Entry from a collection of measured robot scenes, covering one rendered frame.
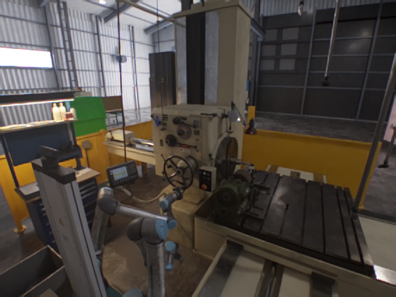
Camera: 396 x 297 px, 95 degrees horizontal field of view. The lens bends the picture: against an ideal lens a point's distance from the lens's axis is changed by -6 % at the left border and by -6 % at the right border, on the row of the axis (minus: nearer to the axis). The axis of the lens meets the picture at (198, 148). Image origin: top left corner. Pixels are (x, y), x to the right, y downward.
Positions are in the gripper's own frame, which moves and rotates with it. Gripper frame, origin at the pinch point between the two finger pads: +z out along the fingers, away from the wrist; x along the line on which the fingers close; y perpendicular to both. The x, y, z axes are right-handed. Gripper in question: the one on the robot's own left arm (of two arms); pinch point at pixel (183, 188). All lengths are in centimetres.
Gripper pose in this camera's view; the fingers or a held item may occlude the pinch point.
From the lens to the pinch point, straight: 203.9
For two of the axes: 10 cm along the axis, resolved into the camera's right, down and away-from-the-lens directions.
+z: 5.0, -2.8, 8.2
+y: 8.0, -2.1, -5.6
